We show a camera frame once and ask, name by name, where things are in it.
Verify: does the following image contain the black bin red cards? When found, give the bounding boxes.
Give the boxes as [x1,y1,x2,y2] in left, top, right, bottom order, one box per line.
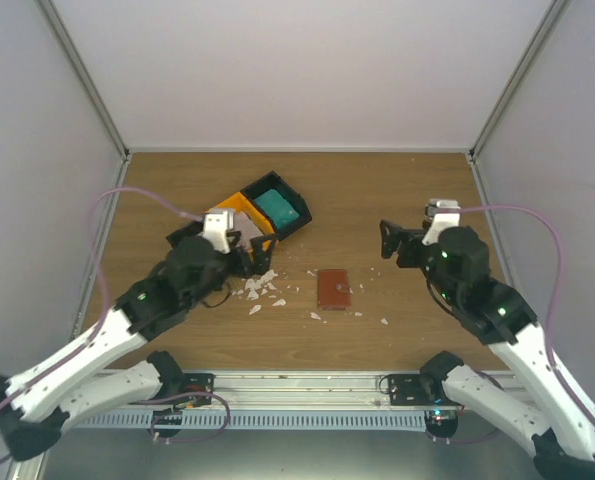
[166,221,204,248]

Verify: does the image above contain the grey slotted cable duct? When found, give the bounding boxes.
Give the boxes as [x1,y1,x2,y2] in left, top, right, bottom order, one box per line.
[78,409,426,432]

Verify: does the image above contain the teal card stack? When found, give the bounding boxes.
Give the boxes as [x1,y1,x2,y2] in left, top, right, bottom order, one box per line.
[254,189,299,229]

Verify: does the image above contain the aluminium front rail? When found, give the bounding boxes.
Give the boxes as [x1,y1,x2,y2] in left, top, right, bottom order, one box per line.
[91,367,573,411]

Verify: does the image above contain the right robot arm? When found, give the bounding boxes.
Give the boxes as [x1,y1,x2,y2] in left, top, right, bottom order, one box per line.
[379,216,595,479]

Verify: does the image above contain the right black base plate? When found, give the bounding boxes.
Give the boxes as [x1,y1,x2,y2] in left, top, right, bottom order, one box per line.
[377,373,459,408]

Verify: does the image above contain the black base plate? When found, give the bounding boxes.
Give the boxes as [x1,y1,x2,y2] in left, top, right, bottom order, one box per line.
[176,372,216,407]
[377,373,459,408]

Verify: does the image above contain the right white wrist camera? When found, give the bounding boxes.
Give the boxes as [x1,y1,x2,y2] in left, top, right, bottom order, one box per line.
[422,198,461,246]

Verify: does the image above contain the orange bin white cards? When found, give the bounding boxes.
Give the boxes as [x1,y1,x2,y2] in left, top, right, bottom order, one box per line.
[201,192,278,267]

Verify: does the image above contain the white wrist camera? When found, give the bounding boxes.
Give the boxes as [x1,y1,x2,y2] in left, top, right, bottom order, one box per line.
[422,198,461,246]
[201,208,235,254]

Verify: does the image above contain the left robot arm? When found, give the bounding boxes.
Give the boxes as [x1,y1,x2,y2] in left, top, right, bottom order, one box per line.
[0,231,277,461]

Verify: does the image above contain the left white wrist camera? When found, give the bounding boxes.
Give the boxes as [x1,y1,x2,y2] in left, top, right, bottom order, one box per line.
[201,208,235,254]

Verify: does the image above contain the black bin teal cards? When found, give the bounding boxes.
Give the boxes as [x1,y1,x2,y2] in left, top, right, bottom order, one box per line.
[241,171,312,241]

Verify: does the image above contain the brown leather card holder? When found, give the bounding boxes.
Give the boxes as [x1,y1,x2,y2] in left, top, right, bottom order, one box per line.
[317,269,351,311]

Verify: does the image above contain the white card stack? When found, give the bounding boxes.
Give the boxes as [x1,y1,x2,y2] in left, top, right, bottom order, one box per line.
[234,211,263,252]

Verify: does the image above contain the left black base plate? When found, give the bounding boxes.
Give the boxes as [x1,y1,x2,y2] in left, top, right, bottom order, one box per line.
[176,372,216,407]

